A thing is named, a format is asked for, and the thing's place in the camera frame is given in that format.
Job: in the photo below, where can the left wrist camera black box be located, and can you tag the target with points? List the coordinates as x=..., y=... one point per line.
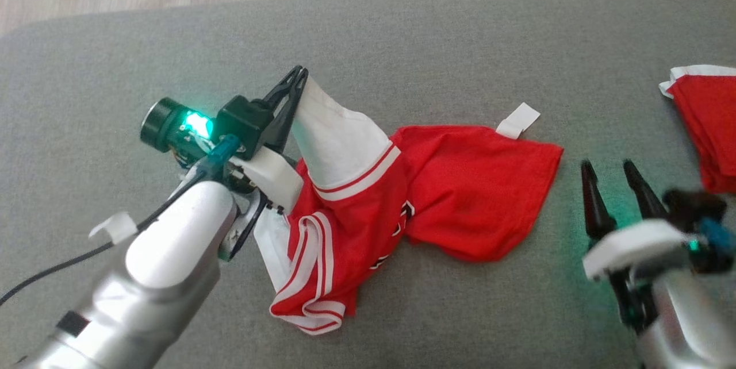
x=244, y=122

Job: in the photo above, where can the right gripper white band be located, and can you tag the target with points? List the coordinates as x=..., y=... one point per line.
x=638, y=245

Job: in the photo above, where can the red jersey with white sleeves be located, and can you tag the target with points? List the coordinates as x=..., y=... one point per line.
x=460, y=185

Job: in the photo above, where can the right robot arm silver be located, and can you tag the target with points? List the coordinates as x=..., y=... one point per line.
x=684, y=323

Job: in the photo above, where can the red shorts with white stripe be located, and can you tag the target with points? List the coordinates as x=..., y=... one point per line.
x=710, y=127

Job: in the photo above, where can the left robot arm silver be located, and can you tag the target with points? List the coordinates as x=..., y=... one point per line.
x=167, y=254

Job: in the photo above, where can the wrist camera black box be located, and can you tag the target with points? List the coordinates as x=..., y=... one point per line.
x=244, y=122
x=693, y=205

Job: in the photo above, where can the large grey sofa seat cushion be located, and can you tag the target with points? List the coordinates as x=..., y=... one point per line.
x=431, y=41

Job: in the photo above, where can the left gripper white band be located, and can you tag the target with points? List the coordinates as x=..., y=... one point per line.
x=270, y=176

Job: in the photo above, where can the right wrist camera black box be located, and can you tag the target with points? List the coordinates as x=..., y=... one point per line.
x=693, y=205

